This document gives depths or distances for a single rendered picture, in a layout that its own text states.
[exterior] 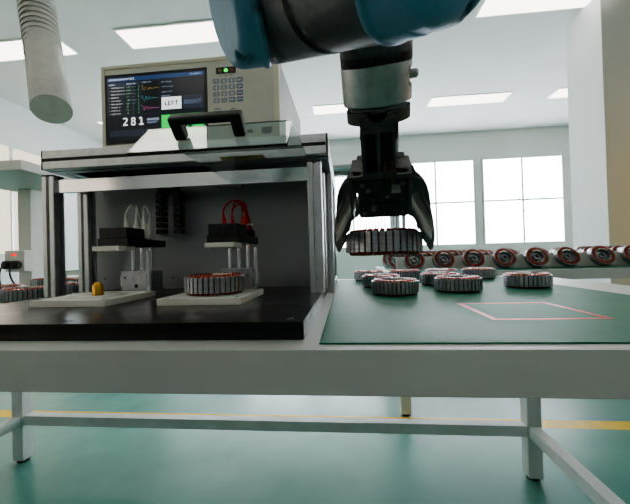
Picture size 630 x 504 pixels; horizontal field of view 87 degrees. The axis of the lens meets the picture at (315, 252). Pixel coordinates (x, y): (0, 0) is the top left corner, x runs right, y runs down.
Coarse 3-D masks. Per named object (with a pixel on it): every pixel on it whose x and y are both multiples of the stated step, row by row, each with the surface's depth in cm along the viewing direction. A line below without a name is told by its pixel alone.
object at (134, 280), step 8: (128, 272) 78; (136, 272) 78; (144, 272) 77; (152, 272) 78; (160, 272) 81; (128, 280) 78; (136, 280) 78; (144, 280) 77; (152, 280) 78; (160, 280) 81; (128, 288) 78; (136, 288) 78; (144, 288) 77; (152, 288) 78; (160, 288) 81
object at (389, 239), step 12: (396, 228) 44; (408, 228) 45; (348, 240) 48; (360, 240) 45; (372, 240) 44; (384, 240) 44; (396, 240) 44; (408, 240) 44; (420, 240) 46; (348, 252) 48; (360, 252) 46; (372, 252) 45; (384, 252) 44; (396, 252) 44; (408, 252) 45
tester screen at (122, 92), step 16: (112, 80) 79; (128, 80) 79; (144, 80) 79; (160, 80) 78; (176, 80) 78; (192, 80) 78; (112, 96) 79; (128, 96) 79; (144, 96) 79; (160, 96) 78; (112, 112) 79; (128, 112) 79; (144, 112) 79; (160, 112) 78; (176, 112) 78; (192, 112) 78; (112, 128) 79; (128, 128) 79; (144, 128) 79; (160, 128) 78
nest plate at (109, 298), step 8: (64, 296) 65; (72, 296) 65; (80, 296) 64; (88, 296) 64; (96, 296) 63; (104, 296) 63; (112, 296) 63; (120, 296) 62; (128, 296) 63; (136, 296) 66; (144, 296) 68; (152, 296) 71; (32, 304) 59; (40, 304) 59; (48, 304) 58; (56, 304) 58; (64, 304) 58; (72, 304) 58; (80, 304) 58; (88, 304) 58; (96, 304) 58; (104, 304) 57; (112, 304) 59
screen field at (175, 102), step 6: (174, 96) 78; (180, 96) 78; (186, 96) 78; (192, 96) 78; (198, 96) 77; (162, 102) 78; (168, 102) 78; (174, 102) 78; (180, 102) 78; (186, 102) 78; (192, 102) 78; (198, 102) 77; (162, 108) 78; (168, 108) 78; (174, 108) 78
